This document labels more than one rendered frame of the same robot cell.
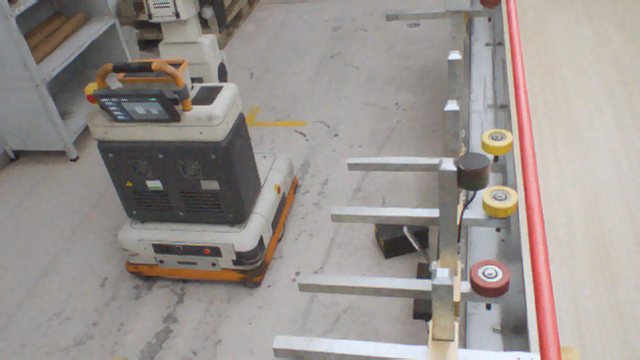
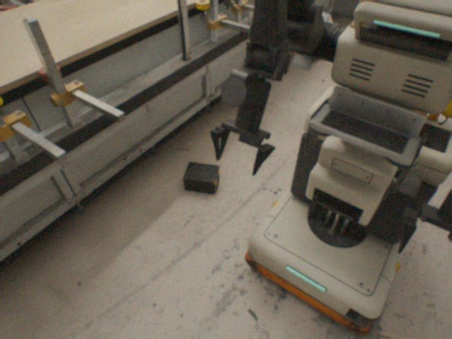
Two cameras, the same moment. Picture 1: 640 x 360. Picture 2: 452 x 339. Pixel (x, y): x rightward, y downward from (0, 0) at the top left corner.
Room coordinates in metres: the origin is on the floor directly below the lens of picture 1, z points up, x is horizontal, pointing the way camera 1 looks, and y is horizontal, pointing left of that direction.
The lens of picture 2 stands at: (3.17, 0.29, 1.51)
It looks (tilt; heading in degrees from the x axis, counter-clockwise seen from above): 46 degrees down; 198
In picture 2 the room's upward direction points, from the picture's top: straight up
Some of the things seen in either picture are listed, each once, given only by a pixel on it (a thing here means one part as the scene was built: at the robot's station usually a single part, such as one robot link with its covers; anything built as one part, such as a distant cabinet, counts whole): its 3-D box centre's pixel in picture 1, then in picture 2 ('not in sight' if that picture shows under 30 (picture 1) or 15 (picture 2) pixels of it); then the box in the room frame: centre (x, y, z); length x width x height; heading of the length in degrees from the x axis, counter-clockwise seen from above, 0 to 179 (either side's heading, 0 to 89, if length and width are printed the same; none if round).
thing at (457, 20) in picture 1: (457, 77); (182, 17); (1.65, -0.46, 0.93); 0.05 x 0.05 x 0.45; 73
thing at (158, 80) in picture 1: (156, 82); not in sight; (2.07, 0.55, 0.87); 0.23 x 0.15 x 0.11; 73
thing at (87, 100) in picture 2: (439, 14); (85, 99); (2.34, -0.58, 0.84); 0.43 x 0.03 x 0.04; 73
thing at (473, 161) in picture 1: (472, 205); not in sight; (0.91, -0.28, 1.05); 0.06 x 0.06 x 0.22; 73
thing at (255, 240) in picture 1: (213, 209); (330, 236); (2.18, 0.51, 0.16); 0.67 x 0.64 x 0.25; 163
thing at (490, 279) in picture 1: (489, 290); not in sight; (0.86, -0.31, 0.85); 0.08 x 0.08 x 0.11
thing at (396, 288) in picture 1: (395, 288); not in sight; (0.91, -0.12, 0.84); 0.43 x 0.03 x 0.04; 73
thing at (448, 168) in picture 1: (448, 252); not in sight; (0.92, -0.24, 0.92); 0.04 x 0.04 x 0.48; 73
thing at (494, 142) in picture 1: (496, 153); (203, 10); (1.33, -0.48, 0.85); 0.08 x 0.08 x 0.11
